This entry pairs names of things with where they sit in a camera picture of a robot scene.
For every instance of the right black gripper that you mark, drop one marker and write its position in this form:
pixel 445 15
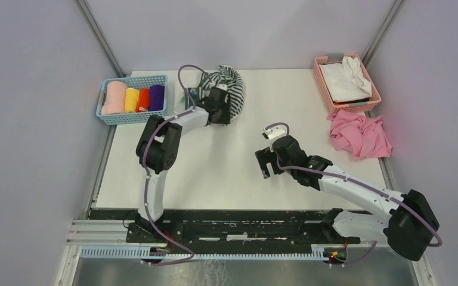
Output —
pixel 265 156

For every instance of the aluminium frame rails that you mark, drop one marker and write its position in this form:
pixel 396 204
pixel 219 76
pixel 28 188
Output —
pixel 217 170

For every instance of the blue plastic basket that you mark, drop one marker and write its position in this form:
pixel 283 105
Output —
pixel 137 83

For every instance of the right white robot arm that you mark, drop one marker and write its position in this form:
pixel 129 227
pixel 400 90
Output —
pixel 405 221

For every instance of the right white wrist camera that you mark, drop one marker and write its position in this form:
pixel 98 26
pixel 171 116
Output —
pixel 275 132

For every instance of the pink crumpled towel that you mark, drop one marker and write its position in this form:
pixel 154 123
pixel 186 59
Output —
pixel 363 137

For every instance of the purple towel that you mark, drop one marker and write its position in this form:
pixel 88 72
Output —
pixel 157 97

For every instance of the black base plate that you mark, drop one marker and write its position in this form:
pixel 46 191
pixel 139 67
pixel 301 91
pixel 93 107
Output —
pixel 230 232

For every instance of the white folded cloth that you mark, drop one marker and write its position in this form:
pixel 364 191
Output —
pixel 345 81

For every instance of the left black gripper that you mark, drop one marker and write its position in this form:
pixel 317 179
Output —
pixel 226 119

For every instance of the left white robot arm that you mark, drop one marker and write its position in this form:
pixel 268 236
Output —
pixel 158 146

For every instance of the pink rolled towel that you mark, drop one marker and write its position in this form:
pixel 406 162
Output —
pixel 115 98

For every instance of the pink plastic basket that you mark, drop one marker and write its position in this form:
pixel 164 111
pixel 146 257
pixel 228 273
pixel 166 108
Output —
pixel 352 106

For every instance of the red rolled towel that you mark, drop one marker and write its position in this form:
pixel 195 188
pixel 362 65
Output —
pixel 143 100

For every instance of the green white striped towel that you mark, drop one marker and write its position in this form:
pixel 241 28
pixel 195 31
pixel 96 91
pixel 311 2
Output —
pixel 231 78

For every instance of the yellow rolled towel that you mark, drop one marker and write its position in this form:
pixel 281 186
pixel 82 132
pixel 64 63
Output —
pixel 131 100

